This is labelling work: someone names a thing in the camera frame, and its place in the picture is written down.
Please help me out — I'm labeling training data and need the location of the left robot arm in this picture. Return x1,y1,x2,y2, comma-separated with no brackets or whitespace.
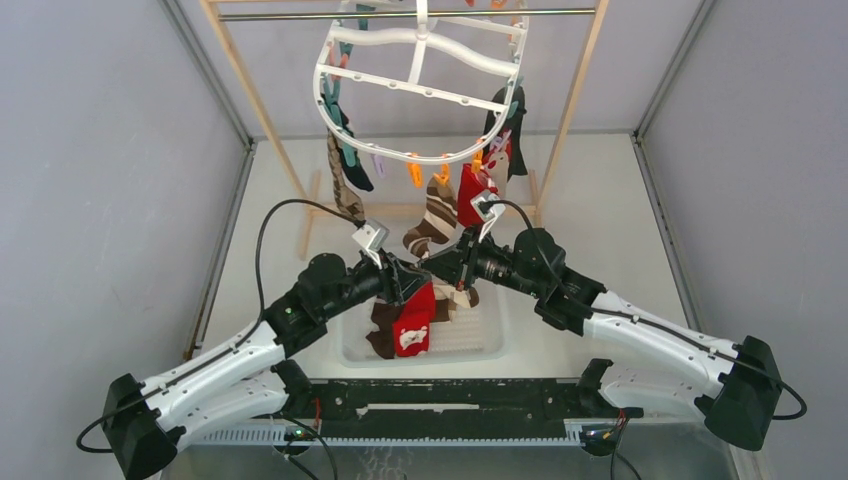
102,253,431,479

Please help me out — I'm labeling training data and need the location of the argyle brown sock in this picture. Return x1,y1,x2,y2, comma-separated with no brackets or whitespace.
326,133,365,222

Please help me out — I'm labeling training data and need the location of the white cable duct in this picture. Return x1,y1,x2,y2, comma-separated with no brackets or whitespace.
191,422,584,447

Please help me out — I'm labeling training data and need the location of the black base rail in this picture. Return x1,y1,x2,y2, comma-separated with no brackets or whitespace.
248,377,645,440

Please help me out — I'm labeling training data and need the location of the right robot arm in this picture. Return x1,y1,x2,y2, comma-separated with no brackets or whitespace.
420,228,787,451

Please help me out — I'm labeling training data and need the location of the black sock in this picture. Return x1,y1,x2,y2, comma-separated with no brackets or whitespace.
482,86,528,179

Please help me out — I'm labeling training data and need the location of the red sock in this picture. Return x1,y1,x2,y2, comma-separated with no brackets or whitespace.
392,283,436,357
457,140,512,227

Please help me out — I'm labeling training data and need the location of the santa pattern dark sock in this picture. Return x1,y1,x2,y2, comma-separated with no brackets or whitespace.
336,138,374,192

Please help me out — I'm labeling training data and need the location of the white plastic laundry basket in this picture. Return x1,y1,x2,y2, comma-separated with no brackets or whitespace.
333,281,509,368

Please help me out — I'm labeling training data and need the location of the brown white wavy sock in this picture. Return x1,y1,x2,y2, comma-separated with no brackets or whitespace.
402,176,458,258

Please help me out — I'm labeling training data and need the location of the white oval clip hanger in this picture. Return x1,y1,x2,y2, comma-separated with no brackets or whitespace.
313,1,529,172

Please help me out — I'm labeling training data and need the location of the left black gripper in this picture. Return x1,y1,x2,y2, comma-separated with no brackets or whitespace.
320,248,431,321

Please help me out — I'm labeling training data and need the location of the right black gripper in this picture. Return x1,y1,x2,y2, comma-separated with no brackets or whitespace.
419,224,543,299

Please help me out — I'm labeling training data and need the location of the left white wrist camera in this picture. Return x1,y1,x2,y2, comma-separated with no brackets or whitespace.
352,219,389,269

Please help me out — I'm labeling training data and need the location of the metal hanging rod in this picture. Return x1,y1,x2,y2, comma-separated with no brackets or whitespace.
218,7,597,22

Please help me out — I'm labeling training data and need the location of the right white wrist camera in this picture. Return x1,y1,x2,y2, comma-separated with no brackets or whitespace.
470,189,506,242

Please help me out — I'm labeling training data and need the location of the brown cream striped sock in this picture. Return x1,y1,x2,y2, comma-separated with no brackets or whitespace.
432,283,480,323

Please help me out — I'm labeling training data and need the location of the wooden drying rack frame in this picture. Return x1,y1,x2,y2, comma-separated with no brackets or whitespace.
201,1,608,219

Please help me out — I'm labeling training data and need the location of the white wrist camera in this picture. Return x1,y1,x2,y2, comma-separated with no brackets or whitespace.
470,189,506,242
352,219,389,269

